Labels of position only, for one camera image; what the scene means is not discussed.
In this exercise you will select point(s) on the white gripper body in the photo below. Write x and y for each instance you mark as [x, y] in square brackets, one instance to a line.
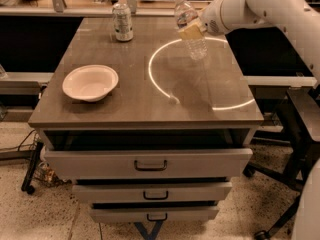
[210, 20]

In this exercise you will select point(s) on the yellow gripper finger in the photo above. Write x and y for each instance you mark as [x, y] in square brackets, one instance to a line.
[192, 31]

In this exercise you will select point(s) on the clear plastic water bottle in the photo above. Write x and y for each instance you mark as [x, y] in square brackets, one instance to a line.
[184, 14]

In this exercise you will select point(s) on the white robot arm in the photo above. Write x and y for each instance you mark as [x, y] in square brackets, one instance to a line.
[300, 24]

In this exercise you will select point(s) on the silver soda can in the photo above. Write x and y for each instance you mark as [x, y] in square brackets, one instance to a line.
[122, 22]

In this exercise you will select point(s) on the grey drawer cabinet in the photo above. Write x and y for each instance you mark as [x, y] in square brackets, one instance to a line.
[164, 100]

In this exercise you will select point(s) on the white paper bowl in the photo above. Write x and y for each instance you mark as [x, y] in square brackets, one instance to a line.
[90, 83]

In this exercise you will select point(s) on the top grey drawer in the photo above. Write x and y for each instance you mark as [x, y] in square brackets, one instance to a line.
[154, 164]

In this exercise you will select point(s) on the grey drawer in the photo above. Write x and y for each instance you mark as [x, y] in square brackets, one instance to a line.
[202, 213]
[154, 164]
[140, 193]

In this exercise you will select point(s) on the black office chair base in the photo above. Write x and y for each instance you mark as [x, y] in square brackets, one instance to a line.
[283, 170]

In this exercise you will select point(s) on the middle grey drawer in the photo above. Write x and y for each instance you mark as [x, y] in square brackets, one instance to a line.
[140, 193]

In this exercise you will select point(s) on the bottom grey drawer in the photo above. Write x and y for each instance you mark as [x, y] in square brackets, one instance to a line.
[202, 213]

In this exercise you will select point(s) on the black caster leg stand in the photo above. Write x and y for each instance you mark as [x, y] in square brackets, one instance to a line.
[35, 158]

